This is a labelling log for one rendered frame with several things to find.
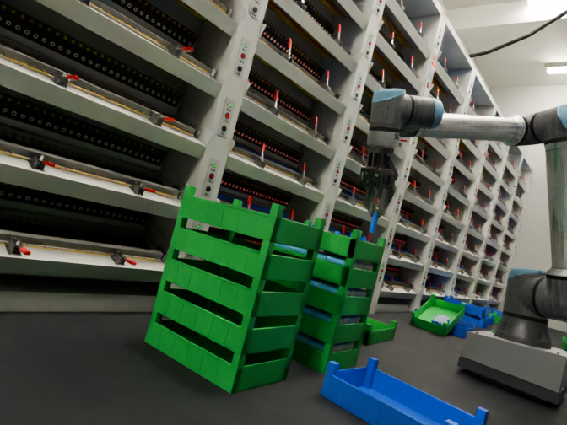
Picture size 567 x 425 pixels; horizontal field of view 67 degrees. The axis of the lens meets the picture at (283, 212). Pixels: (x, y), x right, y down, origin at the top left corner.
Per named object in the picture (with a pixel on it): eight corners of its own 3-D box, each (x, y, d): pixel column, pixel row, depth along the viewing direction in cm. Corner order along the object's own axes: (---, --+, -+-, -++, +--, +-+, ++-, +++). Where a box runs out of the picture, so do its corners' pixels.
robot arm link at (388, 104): (414, 88, 120) (384, 84, 117) (408, 133, 123) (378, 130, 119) (396, 91, 129) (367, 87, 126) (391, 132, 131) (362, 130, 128)
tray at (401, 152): (402, 159, 244) (412, 145, 242) (352, 123, 196) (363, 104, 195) (376, 144, 256) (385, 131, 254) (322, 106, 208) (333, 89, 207)
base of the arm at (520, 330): (549, 346, 162) (553, 320, 163) (552, 351, 146) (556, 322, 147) (494, 333, 172) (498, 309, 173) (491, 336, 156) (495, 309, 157)
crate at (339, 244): (380, 264, 132) (386, 239, 132) (352, 258, 115) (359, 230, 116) (302, 243, 149) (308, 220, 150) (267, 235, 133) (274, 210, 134)
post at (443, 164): (418, 314, 301) (477, 69, 307) (413, 314, 294) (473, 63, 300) (391, 304, 314) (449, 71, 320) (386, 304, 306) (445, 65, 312)
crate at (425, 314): (445, 336, 229) (446, 323, 227) (410, 324, 242) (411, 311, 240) (464, 314, 251) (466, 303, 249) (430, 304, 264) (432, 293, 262)
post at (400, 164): (375, 314, 247) (447, 18, 253) (367, 314, 239) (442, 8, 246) (345, 303, 259) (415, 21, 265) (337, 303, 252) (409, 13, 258)
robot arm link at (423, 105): (423, 104, 136) (390, 100, 132) (448, 94, 125) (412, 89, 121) (423, 134, 136) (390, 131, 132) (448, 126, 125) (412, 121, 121)
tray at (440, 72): (461, 104, 300) (472, 87, 297) (432, 66, 253) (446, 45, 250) (437, 94, 312) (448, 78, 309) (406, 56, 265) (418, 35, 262)
